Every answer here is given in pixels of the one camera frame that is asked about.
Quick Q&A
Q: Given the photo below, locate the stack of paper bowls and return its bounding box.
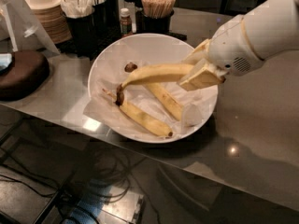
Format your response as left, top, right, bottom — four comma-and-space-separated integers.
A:
25, 0, 71, 44

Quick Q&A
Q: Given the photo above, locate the small brown sauce bottle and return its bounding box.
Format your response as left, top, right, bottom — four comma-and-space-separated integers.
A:
121, 7, 133, 37

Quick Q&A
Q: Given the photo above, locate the white paper liner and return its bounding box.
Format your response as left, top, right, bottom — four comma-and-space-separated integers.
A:
82, 37, 216, 136

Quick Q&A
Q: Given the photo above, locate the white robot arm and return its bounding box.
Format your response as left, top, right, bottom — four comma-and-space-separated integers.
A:
178, 0, 299, 91

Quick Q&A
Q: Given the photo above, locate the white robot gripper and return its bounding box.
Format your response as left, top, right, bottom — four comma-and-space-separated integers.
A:
178, 15, 264, 91

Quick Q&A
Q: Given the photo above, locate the black tall cup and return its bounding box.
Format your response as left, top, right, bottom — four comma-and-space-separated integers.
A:
93, 0, 119, 35

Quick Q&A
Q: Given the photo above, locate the dark brown round cushion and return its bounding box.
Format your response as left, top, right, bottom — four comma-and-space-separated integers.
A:
0, 50, 50, 101

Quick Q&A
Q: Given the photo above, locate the black cup of wrapped cutlery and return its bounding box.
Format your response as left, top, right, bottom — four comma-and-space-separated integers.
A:
61, 0, 97, 59

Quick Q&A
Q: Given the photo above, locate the black cup of wooden sticks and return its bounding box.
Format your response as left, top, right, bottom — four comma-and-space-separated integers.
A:
141, 0, 177, 34

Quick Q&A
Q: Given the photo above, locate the yellow banana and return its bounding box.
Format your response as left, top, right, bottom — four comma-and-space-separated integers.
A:
124, 62, 185, 121
117, 100, 173, 138
116, 63, 193, 105

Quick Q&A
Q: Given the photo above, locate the white round bowl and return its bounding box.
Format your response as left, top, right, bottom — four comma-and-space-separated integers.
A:
87, 32, 219, 145

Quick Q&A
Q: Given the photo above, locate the clear acrylic sign stand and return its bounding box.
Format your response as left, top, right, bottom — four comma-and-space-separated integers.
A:
0, 0, 59, 54

